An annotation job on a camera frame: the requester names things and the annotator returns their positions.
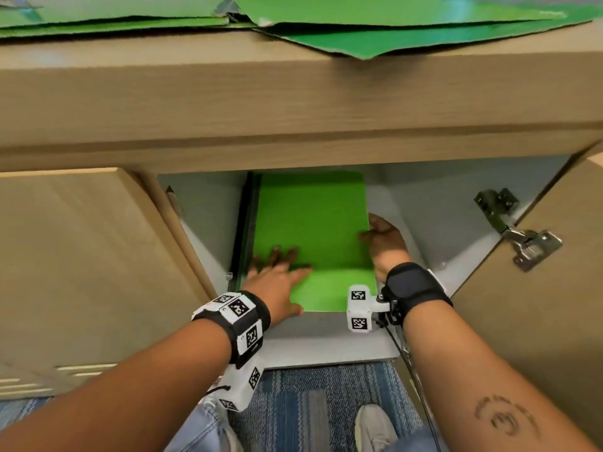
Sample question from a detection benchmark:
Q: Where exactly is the black cable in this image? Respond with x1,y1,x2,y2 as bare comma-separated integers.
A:
384,317,446,452

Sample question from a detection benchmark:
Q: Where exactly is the person's right hand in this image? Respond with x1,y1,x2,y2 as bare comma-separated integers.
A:
360,214,413,283

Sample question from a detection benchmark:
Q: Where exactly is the wooden cabinet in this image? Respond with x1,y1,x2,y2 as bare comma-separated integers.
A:
0,16,603,401

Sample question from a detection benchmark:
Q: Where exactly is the grey left shoe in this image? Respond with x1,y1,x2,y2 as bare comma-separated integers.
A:
220,416,245,452

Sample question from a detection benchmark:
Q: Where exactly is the person's right forearm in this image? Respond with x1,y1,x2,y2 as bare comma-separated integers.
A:
402,300,600,452

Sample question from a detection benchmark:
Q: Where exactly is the grey shoe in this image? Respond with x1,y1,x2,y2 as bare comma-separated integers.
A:
220,416,245,452
354,403,399,452

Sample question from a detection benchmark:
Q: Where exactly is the person's left hand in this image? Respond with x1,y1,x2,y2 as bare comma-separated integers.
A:
242,247,313,331

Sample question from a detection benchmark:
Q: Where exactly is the person's left leg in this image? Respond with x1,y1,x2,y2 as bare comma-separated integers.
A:
164,395,232,452

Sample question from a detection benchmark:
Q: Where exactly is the metal door hinge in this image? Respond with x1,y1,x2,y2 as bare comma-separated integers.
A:
473,187,564,273

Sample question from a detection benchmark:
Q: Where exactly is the green cardboard sheet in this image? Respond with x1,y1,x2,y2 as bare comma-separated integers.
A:
0,16,257,41
253,3,603,61
0,0,232,30
230,0,568,28

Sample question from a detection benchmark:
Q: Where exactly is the black strap wrist camera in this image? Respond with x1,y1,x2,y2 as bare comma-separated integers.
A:
347,262,454,333

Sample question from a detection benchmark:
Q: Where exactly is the person's leg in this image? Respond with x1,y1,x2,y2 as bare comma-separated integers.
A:
381,424,450,452
164,395,232,452

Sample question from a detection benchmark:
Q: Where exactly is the person's left forearm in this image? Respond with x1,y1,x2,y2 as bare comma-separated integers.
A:
0,319,236,452

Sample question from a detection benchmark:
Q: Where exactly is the black board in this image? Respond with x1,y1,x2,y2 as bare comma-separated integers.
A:
229,171,261,290

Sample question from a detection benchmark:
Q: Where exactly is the person's right leg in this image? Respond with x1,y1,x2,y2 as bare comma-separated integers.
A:
381,424,450,452

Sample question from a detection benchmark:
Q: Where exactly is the wooden cabinet door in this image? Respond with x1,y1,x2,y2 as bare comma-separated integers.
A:
0,167,214,401
451,141,603,452

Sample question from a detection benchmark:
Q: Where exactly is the bright green board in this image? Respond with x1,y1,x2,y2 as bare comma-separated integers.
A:
236,170,378,313

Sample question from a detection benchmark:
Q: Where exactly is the grey right shoe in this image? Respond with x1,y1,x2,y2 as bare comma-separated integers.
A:
354,403,399,452

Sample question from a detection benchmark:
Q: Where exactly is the white marker wrist camera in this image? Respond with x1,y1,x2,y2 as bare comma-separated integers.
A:
191,290,272,413

